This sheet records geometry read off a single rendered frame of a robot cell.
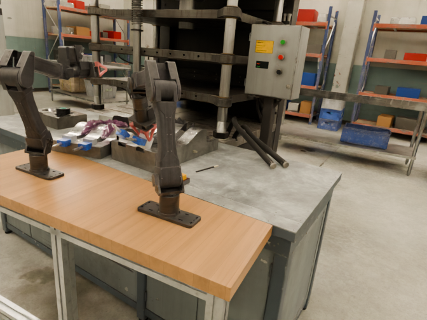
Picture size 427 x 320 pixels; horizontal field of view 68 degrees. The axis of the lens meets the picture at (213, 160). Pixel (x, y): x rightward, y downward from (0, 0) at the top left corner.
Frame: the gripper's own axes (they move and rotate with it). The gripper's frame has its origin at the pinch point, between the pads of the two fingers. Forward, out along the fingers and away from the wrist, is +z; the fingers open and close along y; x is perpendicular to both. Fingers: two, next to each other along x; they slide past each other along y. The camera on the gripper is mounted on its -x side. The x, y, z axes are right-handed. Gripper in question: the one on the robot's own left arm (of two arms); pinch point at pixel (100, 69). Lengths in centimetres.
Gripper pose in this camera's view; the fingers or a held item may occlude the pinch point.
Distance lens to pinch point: 165.2
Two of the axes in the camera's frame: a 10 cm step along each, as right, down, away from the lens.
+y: -8.8, -0.5, 4.7
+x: 0.8, 9.6, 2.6
